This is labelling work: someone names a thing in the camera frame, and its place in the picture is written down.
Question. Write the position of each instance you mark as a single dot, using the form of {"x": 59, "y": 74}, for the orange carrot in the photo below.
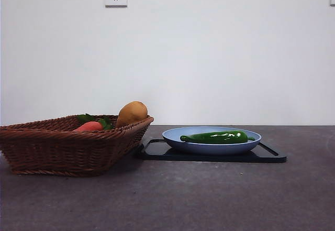
{"x": 90, "y": 126}

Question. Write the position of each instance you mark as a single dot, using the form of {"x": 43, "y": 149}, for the brown potato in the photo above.
{"x": 132, "y": 113}

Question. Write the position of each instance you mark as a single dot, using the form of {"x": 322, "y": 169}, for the brown wicker basket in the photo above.
{"x": 65, "y": 152}

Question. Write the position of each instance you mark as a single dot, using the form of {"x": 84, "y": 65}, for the green chili pepper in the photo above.
{"x": 217, "y": 138}

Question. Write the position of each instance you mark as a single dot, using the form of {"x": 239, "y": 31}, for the green leafy vegetable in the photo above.
{"x": 107, "y": 124}

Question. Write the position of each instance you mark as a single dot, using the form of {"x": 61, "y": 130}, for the black rectangular tray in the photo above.
{"x": 162, "y": 156}

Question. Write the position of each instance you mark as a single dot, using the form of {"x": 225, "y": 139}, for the blue round plate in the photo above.
{"x": 209, "y": 148}

